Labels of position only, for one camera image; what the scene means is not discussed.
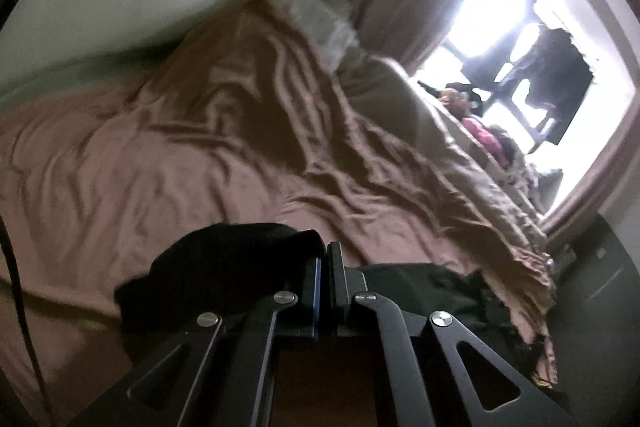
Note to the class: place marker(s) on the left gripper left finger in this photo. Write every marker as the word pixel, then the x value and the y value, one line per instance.
pixel 213 374

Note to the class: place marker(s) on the stuffed toy on sill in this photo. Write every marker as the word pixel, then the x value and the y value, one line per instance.
pixel 461 100

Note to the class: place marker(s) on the dark wardrobe cabinet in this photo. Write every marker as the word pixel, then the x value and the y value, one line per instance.
pixel 595 331

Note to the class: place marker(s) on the brown bed sheet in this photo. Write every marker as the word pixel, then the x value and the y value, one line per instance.
pixel 241 124

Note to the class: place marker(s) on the black garment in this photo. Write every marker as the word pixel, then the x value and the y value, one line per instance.
pixel 225 269

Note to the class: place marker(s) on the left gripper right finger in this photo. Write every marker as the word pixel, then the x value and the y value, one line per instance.
pixel 434 370

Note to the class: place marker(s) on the beige quilt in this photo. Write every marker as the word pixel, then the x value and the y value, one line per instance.
pixel 378 88

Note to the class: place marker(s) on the white pillow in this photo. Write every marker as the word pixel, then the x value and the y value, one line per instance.
pixel 331 34

